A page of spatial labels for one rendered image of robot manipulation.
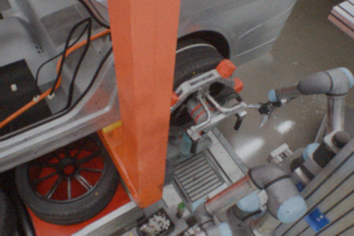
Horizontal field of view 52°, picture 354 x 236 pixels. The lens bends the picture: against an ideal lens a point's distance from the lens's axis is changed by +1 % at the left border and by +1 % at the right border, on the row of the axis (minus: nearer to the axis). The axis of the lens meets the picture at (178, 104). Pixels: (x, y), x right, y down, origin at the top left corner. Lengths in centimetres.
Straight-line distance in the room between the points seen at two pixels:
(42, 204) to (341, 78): 188
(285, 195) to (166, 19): 81
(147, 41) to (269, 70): 282
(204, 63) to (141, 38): 110
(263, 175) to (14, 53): 188
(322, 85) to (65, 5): 176
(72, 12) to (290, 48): 239
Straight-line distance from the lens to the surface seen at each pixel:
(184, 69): 208
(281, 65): 391
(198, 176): 296
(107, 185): 244
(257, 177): 153
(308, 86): 200
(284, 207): 147
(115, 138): 239
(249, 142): 326
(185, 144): 235
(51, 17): 267
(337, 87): 204
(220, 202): 163
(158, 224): 227
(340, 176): 148
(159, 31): 108
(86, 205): 241
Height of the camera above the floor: 275
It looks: 55 degrees down
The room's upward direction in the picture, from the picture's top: 7 degrees clockwise
